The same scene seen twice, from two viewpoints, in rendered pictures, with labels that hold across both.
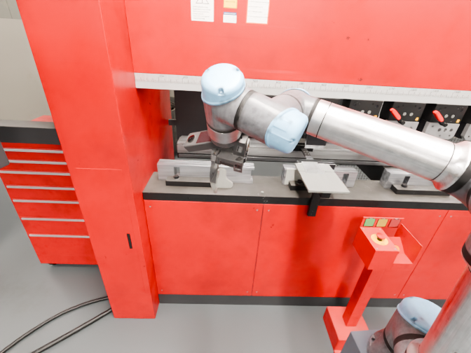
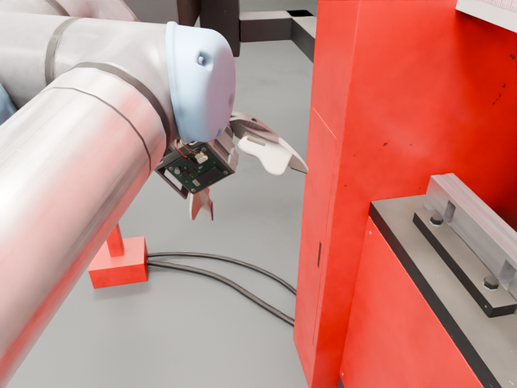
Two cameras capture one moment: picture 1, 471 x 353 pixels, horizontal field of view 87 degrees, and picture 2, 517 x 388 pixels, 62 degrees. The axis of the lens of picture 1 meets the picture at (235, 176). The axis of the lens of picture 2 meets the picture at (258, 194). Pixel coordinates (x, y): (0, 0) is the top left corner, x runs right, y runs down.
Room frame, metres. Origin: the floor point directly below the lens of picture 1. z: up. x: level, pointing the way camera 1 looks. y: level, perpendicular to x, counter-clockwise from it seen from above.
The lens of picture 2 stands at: (0.58, -0.41, 1.54)
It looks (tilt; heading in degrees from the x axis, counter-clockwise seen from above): 35 degrees down; 81
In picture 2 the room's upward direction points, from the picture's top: straight up
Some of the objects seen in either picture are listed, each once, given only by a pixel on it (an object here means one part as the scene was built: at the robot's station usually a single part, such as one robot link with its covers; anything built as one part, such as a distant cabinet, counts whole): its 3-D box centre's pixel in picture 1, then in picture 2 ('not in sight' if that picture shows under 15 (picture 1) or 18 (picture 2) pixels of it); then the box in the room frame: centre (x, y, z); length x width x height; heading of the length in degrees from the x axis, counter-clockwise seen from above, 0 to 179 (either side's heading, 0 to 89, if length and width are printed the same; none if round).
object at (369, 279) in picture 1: (362, 292); not in sight; (0.89, -0.72, 0.39); 0.06 x 0.06 x 0.54; 3
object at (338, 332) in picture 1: (347, 332); not in sight; (0.86, -0.73, 0.06); 0.25 x 0.20 x 0.12; 3
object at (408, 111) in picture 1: (398, 118); not in sight; (1.21, -0.77, 1.26); 0.15 x 0.09 x 0.17; 93
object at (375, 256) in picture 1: (385, 243); not in sight; (0.89, -0.72, 0.75); 0.20 x 0.16 x 0.18; 93
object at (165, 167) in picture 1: (206, 171); (501, 257); (1.17, 0.16, 0.92); 0.50 x 0.06 x 0.10; 93
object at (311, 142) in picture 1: (316, 139); not in sight; (1.19, -0.39, 1.13); 0.10 x 0.02 x 0.10; 93
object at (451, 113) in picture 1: (438, 120); not in sight; (1.22, -0.97, 1.26); 0.15 x 0.09 x 0.17; 93
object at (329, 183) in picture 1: (319, 176); not in sight; (1.05, -0.40, 1.00); 0.26 x 0.18 x 0.01; 3
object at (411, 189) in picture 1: (420, 190); not in sight; (1.17, -1.00, 0.89); 0.30 x 0.05 x 0.03; 93
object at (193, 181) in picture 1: (195, 181); (458, 256); (1.11, 0.20, 0.89); 0.30 x 0.05 x 0.03; 93
